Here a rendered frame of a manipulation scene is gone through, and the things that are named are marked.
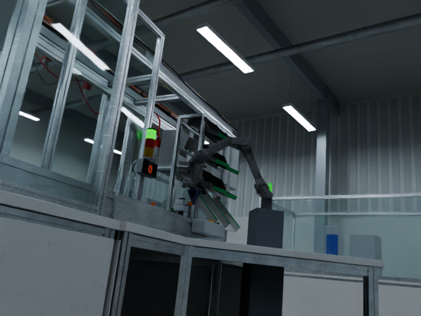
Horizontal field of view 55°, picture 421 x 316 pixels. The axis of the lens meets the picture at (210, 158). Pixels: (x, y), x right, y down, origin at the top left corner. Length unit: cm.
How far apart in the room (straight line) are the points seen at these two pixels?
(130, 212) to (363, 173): 966
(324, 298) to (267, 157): 674
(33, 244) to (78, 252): 16
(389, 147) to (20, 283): 1029
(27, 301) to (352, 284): 504
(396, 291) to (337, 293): 73
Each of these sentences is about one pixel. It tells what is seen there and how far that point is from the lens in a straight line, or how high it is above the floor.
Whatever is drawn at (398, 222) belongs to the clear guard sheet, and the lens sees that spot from 581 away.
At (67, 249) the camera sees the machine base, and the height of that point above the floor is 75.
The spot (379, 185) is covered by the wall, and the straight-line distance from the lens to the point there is 1074.
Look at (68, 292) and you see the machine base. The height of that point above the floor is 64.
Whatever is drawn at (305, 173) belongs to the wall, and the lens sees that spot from 1138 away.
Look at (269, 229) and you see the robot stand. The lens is 200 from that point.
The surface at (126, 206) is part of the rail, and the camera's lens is 148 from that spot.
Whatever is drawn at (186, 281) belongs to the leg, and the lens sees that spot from 169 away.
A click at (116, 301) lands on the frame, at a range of 137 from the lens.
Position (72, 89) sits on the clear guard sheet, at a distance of 129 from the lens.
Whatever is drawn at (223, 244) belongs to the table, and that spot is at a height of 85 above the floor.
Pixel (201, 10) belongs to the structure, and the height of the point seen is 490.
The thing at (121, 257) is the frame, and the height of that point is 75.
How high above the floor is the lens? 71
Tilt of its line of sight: 16 degrees up
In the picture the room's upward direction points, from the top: 6 degrees clockwise
